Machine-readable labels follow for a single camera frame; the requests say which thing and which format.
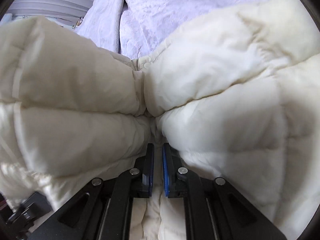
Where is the cream puffer jacket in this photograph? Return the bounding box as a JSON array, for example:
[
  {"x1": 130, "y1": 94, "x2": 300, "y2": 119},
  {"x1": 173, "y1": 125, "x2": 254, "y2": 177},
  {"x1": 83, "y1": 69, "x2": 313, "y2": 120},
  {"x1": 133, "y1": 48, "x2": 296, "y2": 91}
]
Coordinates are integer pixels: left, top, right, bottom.
[{"x1": 1, "y1": 0, "x2": 319, "y2": 239}]

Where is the lavender plush blanket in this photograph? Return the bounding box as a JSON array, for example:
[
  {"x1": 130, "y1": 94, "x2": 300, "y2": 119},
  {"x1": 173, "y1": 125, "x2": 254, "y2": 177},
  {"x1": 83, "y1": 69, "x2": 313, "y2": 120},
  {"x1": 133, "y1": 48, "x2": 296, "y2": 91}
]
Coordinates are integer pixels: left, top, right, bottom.
[{"x1": 75, "y1": 0, "x2": 266, "y2": 59}]

